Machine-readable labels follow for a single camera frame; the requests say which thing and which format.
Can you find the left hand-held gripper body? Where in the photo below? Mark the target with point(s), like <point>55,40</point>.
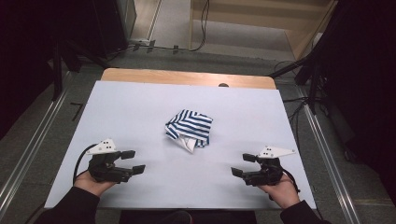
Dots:
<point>104,169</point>

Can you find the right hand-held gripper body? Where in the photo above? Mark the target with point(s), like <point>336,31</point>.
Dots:
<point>267,172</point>

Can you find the blue white striped polo shirt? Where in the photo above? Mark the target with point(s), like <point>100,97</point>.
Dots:
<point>190,126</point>

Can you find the person's left hand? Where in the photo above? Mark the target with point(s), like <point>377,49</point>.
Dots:
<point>90,185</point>

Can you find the person's right hand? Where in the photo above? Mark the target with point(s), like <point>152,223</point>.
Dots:
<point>283,194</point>

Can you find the white board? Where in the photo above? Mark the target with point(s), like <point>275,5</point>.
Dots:
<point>140,118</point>

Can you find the wooden table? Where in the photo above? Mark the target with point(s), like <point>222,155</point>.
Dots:
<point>186,77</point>

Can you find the black tripod stand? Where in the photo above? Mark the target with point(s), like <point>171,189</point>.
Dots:
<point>313,81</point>

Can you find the black metal stand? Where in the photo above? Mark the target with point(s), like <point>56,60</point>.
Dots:
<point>57,71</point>

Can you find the black cabinet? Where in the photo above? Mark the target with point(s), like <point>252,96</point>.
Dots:
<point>106,25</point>

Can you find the dark curtain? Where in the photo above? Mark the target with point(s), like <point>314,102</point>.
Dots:
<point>364,77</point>
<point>21,56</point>

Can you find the wooden shelf unit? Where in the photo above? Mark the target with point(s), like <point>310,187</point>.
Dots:
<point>258,18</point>

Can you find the metal floor rail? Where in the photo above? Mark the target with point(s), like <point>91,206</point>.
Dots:
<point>330,155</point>
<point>34,137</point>

